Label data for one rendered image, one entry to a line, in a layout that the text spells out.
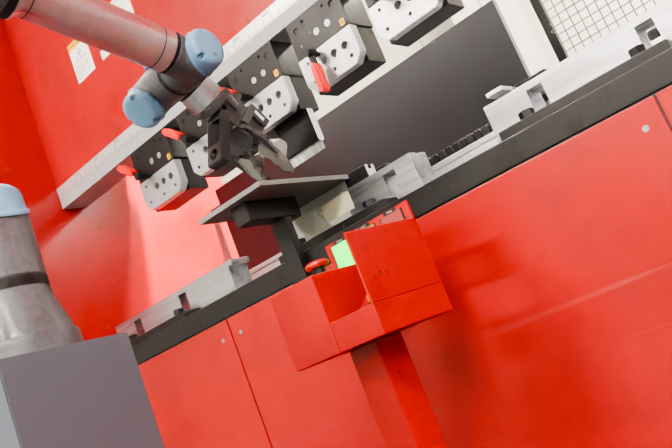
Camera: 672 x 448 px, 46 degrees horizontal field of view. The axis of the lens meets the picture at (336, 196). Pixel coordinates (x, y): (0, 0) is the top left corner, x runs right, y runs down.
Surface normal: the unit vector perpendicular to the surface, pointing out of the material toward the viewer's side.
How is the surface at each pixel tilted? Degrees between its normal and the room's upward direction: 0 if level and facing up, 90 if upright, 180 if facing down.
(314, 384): 90
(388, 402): 90
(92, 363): 90
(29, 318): 72
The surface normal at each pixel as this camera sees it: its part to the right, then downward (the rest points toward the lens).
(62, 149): -0.62, 0.07
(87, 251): 0.70, -0.41
